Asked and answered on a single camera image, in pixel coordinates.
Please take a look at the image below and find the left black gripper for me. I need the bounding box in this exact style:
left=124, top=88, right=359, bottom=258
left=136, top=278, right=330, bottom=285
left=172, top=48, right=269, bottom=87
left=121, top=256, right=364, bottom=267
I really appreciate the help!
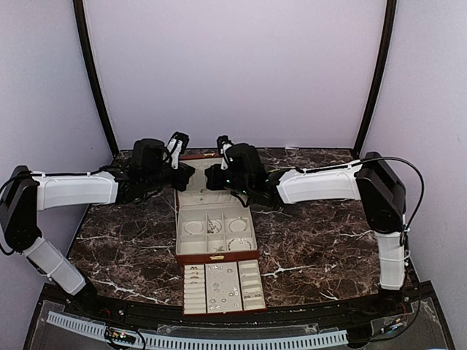
left=143, top=161, right=194, bottom=193

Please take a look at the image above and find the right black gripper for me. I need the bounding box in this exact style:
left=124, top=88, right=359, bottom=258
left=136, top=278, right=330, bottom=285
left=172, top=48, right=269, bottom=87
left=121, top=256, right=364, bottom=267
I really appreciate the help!
left=207, top=163, right=252, bottom=196

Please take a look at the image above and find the brown wooden jewelry box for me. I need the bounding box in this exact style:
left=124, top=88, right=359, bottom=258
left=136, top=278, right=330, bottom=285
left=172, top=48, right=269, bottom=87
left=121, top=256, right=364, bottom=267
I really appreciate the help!
left=174, top=154, right=259, bottom=266

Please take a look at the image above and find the beige jewelry tray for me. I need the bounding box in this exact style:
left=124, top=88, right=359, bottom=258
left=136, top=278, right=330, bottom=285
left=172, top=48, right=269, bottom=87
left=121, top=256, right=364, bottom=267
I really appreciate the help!
left=183, top=260, right=266, bottom=315

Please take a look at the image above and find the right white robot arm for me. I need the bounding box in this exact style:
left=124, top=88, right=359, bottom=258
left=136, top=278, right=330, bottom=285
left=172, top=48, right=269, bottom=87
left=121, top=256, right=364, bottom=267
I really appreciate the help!
left=204, top=136, right=414, bottom=316

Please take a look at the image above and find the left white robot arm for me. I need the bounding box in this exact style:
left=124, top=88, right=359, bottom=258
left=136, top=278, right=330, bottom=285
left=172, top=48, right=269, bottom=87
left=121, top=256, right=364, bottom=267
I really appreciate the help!
left=1, top=132, right=195, bottom=318

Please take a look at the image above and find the silver bangle with charm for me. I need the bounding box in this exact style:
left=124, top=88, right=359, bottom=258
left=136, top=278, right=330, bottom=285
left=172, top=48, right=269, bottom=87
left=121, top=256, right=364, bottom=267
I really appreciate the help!
left=227, top=238, right=253, bottom=252

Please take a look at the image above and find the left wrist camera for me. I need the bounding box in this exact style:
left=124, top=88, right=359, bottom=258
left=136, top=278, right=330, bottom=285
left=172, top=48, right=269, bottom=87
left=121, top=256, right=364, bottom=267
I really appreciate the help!
left=166, top=131, right=190, bottom=170

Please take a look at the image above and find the white slotted cable duct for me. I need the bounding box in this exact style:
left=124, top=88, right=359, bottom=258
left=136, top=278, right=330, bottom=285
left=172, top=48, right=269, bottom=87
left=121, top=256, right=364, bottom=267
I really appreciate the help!
left=46, top=311, right=348, bottom=349

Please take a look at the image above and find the black front rail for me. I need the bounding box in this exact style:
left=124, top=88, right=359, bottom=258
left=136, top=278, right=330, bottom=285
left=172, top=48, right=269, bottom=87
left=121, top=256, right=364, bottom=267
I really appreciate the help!
left=91, top=264, right=407, bottom=338

